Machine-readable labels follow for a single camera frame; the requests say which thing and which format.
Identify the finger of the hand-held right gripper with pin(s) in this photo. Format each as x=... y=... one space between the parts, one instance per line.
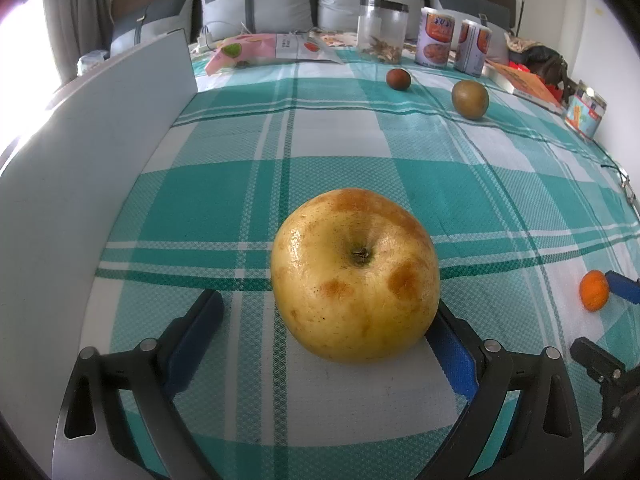
x=622 y=287
x=612 y=385

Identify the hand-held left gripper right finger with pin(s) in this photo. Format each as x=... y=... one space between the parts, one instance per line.
x=455 y=360

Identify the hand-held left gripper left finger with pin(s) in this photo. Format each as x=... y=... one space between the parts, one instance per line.
x=195 y=335

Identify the small orange tangerine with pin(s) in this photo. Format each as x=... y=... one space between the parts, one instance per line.
x=594 y=291

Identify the large yellow apple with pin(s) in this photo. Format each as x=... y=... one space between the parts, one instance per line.
x=350 y=300

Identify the white box with cardboard bottom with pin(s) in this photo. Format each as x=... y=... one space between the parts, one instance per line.
x=75 y=185

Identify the colourful cartoon print can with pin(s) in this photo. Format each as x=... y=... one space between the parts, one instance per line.
x=585 y=110

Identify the orange flat box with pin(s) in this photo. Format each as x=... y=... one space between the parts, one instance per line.
x=530 y=85

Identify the teal checked blanket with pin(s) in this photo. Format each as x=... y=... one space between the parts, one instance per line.
x=350 y=150

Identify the black bag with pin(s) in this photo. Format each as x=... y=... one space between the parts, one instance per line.
x=545 y=62

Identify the brown green kiwi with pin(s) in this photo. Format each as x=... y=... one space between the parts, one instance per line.
x=470 y=100

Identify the tan cloth bundle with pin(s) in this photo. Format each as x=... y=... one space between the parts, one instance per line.
x=520 y=42

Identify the dark brown round fruit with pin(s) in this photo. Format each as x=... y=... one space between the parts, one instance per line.
x=398 y=80

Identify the pink snack packet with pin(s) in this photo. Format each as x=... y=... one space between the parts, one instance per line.
x=240 y=52

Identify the tissue pack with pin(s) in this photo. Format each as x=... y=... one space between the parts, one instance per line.
x=92 y=62

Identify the white printed packet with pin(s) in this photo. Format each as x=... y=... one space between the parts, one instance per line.
x=305 y=47

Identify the clear jar with black lid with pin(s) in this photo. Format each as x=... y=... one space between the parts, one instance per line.
x=392 y=30

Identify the small clear plastic jar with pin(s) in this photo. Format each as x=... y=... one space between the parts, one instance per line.
x=367 y=25

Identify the grey curtain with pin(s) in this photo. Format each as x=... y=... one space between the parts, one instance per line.
x=75 y=10

